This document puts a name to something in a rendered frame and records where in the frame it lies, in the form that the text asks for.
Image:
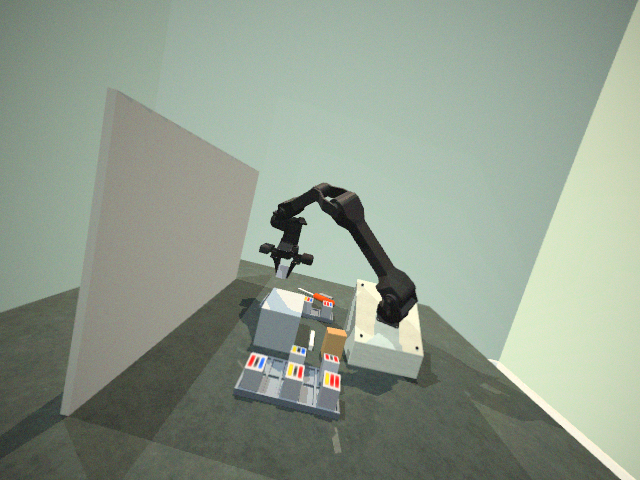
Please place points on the large grey flat panel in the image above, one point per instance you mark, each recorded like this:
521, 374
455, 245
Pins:
167, 226

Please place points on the orange rectangular block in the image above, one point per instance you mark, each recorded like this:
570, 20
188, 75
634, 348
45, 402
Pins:
334, 341

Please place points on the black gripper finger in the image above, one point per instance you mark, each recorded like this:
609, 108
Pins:
276, 262
292, 265

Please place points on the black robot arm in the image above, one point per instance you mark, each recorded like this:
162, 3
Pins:
396, 289

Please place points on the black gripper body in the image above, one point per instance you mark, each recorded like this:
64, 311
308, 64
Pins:
304, 258

